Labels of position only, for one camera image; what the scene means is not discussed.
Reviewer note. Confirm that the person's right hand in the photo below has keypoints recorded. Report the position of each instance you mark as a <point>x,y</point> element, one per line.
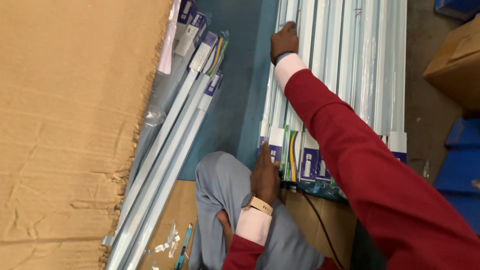
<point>284,42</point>

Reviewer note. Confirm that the person's left hand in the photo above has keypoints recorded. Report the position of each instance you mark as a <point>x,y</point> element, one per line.
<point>265,180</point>

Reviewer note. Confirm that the person's right fingers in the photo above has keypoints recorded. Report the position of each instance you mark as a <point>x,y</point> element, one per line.
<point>289,27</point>

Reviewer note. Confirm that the person's left fingers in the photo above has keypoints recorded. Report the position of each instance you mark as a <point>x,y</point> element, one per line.
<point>265,155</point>

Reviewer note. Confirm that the purple label tube light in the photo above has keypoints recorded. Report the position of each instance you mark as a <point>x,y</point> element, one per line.
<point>279,112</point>
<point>176,110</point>
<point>176,165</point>
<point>185,13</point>
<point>192,33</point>

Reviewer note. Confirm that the black wrist band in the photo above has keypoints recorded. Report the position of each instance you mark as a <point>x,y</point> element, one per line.
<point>282,56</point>

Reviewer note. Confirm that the person's grey trouser leg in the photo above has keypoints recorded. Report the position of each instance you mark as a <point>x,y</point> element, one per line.
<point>221,180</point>

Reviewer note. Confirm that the blue floor mat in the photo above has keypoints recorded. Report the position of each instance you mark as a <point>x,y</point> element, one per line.
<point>240,75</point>

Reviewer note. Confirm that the row of packaged light tubes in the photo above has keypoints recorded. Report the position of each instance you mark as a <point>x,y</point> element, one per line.
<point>356,56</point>

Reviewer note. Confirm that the green yellow label tube light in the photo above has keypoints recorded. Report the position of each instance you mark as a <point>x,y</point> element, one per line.
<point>165,157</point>

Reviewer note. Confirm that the flat brown cardboard underlay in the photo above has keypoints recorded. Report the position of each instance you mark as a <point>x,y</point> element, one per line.
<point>176,212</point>

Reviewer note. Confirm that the blue utility knife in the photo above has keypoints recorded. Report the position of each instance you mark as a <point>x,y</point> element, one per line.
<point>183,245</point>

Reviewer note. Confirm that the empty clear plastic sleeve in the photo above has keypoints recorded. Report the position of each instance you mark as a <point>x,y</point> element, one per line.
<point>168,41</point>

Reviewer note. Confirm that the clear plastic scraps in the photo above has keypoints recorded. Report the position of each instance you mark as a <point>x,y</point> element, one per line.
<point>171,240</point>

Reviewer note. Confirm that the brown cardboard box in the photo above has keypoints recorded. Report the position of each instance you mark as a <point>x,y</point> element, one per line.
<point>455,63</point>

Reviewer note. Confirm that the blue plastic crate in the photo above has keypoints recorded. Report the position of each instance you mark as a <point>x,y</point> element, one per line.
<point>459,7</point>
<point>459,168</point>

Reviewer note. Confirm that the large brown cardboard sheet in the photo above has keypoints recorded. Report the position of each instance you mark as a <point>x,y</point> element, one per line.
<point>71,131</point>

